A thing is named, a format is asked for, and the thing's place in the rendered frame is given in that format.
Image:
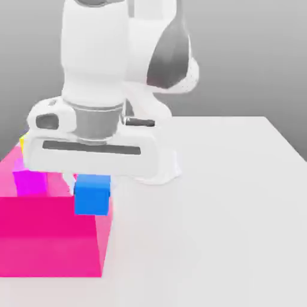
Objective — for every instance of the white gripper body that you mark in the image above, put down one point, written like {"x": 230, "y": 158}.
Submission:
{"x": 96, "y": 163}

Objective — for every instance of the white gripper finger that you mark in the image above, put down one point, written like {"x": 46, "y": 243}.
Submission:
{"x": 113, "y": 184}
{"x": 69, "y": 182}

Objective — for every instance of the small blue cube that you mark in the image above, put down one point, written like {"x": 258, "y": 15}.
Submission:
{"x": 92, "y": 195}

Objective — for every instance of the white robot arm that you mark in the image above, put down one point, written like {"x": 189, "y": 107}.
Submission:
{"x": 93, "y": 60}

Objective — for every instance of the small magenta cube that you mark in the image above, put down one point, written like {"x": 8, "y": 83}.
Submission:
{"x": 30, "y": 183}

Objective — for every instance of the small yellow cube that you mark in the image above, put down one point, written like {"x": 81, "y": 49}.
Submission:
{"x": 22, "y": 144}

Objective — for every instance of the large pink box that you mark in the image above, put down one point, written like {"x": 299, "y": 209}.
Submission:
{"x": 45, "y": 237}

